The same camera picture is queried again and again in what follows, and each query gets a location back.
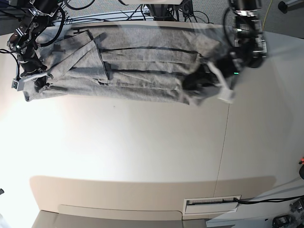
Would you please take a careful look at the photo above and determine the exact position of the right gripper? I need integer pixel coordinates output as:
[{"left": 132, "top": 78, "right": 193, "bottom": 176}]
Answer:
[{"left": 21, "top": 71, "right": 53, "bottom": 92}]

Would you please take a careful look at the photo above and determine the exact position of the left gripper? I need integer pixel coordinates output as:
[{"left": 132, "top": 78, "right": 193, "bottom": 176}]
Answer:
[{"left": 182, "top": 62, "right": 234, "bottom": 92}]

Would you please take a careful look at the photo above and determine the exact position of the grey T-shirt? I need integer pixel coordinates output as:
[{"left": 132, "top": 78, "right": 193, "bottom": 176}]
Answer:
[{"left": 23, "top": 25, "right": 228, "bottom": 105}]

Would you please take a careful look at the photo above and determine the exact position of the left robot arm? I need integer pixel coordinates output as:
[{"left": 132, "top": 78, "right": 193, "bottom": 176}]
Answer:
[{"left": 182, "top": 0, "right": 267, "bottom": 93}]

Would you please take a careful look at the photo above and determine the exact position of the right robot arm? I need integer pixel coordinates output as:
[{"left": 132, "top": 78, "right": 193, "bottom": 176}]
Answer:
[{"left": 0, "top": 0, "right": 65, "bottom": 91}]

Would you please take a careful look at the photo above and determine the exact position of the black device bottom right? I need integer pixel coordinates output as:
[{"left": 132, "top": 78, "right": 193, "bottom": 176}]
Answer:
[{"left": 272, "top": 215, "right": 293, "bottom": 228}]

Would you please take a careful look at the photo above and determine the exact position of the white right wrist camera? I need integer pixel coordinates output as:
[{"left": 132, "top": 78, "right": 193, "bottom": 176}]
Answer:
[{"left": 11, "top": 78, "right": 24, "bottom": 91}]

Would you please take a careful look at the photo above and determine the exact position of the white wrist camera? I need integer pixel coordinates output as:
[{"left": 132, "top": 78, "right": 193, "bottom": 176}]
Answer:
[
  {"left": 218, "top": 89, "right": 235, "bottom": 104},
  {"left": 11, "top": 78, "right": 24, "bottom": 91}
]

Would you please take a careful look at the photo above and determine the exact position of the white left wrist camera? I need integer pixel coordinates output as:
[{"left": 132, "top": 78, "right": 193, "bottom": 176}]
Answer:
[{"left": 218, "top": 89, "right": 235, "bottom": 104}]

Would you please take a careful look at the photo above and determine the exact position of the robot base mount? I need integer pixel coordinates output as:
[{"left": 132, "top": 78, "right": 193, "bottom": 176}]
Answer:
[{"left": 146, "top": 4, "right": 184, "bottom": 21}]

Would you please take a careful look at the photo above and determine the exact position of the yellow cable on floor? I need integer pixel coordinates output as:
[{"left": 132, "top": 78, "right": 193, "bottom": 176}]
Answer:
[{"left": 261, "top": 0, "right": 273, "bottom": 30}]

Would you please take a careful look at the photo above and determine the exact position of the white table cable grommet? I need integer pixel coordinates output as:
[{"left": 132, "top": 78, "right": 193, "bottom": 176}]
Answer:
[{"left": 182, "top": 195, "right": 241, "bottom": 216}]

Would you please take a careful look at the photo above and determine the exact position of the black cable at grommet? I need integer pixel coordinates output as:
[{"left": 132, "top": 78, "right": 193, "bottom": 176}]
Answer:
[{"left": 223, "top": 196, "right": 304, "bottom": 205}]

